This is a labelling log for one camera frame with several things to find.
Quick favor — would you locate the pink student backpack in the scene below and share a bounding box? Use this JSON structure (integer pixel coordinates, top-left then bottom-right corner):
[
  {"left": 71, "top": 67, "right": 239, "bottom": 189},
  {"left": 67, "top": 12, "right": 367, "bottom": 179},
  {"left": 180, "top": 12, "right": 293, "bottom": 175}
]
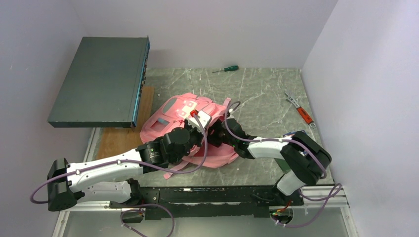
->
[{"left": 139, "top": 93, "right": 239, "bottom": 179}]

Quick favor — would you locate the blue cover book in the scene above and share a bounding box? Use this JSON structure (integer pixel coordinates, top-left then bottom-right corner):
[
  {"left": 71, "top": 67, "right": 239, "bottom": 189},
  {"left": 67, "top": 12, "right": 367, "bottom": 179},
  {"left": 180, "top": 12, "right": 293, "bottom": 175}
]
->
[{"left": 283, "top": 130, "right": 306, "bottom": 138}]

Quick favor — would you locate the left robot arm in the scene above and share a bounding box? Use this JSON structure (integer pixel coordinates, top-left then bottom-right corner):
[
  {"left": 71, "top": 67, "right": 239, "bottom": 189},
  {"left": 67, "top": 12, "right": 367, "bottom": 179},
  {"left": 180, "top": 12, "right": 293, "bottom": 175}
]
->
[{"left": 47, "top": 118, "right": 208, "bottom": 211}]

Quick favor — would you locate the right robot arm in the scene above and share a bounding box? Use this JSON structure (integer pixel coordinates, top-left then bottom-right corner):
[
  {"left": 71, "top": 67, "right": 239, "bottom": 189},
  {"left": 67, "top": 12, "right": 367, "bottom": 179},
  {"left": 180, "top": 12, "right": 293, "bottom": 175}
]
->
[{"left": 208, "top": 118, "right": 332, "bottom": 205}]

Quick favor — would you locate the dark green book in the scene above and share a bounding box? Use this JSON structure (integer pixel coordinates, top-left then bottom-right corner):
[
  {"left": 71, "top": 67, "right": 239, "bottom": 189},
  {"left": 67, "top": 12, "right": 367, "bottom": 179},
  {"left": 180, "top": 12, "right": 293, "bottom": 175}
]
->
[{"left": 275, "top": 159, "right": 291, "bottom": 173}]

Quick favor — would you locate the wooden board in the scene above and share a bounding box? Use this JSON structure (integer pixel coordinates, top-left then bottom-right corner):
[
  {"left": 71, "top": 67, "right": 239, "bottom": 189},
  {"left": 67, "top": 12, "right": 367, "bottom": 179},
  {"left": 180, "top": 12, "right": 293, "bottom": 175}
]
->
[{"left": 93, "top": 86, "right": 155, "bottom": 160}]

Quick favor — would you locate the red adjustable wrench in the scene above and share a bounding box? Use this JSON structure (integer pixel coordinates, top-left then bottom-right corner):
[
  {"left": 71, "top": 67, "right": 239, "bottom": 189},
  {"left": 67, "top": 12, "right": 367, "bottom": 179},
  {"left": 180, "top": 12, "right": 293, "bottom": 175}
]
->
[{"left": 284, "top": 91, "right": 317, "bottom": 128}]

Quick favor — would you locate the dark grey flat box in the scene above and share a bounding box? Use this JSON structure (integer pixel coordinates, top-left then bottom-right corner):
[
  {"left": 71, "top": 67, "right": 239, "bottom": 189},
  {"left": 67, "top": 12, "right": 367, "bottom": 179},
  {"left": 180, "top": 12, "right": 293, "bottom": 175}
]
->
[{"left": 47, "top": 37, "right": 151, "bottom": 128}]

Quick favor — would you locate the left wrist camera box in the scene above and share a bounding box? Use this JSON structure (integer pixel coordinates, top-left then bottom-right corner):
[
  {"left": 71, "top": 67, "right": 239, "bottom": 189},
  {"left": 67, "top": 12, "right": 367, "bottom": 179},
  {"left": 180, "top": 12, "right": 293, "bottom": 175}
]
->
[{"left": 187, "top": 110, "right": 212, "bottom": 129}]

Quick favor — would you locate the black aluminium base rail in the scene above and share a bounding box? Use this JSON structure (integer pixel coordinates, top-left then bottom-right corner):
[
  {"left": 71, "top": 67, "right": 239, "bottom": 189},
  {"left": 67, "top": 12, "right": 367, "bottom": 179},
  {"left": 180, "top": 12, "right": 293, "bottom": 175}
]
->
[{"left": 60, "top": 185, "right": 348, "bottom": 220}]

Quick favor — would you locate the green handled screwdriver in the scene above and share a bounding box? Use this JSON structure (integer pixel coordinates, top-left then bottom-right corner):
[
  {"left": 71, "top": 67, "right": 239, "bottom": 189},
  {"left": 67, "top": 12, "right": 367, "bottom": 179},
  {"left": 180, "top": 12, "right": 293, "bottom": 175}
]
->
[{"left": 213, "top": 65, "right": 239, "bottom": 73}]

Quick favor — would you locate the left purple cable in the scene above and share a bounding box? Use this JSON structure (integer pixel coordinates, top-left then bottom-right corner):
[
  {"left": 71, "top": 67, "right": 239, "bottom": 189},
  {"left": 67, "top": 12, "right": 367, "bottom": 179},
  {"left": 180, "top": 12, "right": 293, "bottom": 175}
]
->
[{"left": 29, "top": 113, "right": 209, "bottom": 205}]

